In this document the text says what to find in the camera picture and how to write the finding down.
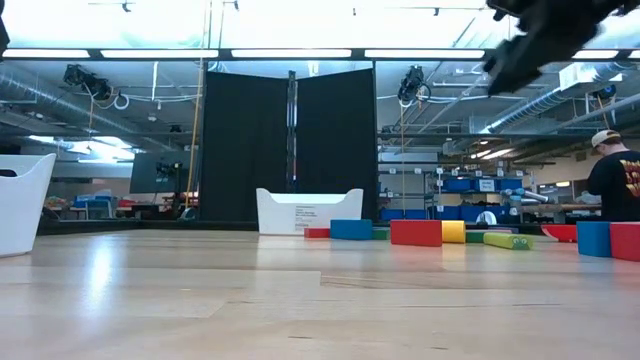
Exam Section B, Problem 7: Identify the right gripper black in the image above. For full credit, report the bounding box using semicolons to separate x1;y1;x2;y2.
483;0;609;96

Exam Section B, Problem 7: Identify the red arch block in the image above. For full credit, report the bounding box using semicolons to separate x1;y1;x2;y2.
541;224;578;244

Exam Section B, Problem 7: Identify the yellow cube block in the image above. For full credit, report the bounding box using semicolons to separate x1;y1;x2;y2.
441;220;467;245

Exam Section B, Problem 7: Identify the lime block with eyes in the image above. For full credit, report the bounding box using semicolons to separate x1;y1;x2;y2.
483;232;534;252

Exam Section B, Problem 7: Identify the red cube block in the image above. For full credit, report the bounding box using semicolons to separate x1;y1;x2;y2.
609;222;640;263
390;219;444;248

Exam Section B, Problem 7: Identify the blue cube block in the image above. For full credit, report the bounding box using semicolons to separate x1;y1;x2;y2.
576;221;612;259
330;219;374;242

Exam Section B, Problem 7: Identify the black hanging equipment cluster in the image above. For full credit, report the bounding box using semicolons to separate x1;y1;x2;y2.
62;63;114;102
397;64;432;105

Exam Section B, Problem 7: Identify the person's white cap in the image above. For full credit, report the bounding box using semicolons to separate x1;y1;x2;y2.
590;129;622;150

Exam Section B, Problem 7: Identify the person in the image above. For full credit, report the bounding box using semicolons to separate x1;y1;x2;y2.
585;129;640;224

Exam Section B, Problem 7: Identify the black screen panel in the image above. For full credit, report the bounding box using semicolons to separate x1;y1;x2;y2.
199;69;290;224
295;68;379;224

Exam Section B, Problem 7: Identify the metal screen hinge pole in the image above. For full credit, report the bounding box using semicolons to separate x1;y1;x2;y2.
286;69;300;194

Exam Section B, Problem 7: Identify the white bin with label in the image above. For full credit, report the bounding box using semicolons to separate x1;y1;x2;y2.
255;187;365;237

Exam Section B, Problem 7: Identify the dark monitor screen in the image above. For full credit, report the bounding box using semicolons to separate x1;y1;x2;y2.
129;151;196;195

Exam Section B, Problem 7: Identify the plain white plastic bin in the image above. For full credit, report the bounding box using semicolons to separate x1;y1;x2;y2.
0;152;58;259

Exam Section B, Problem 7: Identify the silver ventilation duct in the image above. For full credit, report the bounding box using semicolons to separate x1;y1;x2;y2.
0;69;141;139
479;84;640;136

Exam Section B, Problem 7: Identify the white rectangular air duct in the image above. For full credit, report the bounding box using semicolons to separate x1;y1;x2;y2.
558;62;624;91

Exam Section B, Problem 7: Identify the black overhead frame beam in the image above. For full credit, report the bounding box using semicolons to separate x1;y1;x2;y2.
0;47;640;62

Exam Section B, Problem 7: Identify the yellow hanging cord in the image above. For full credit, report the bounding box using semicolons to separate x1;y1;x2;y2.
184;59;206;209

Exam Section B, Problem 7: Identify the camera on tripod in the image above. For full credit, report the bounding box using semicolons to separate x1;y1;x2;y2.
155;160;185;219

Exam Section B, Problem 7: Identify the black aluminium table frame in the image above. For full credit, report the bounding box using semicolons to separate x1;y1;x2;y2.
37;219;640;244

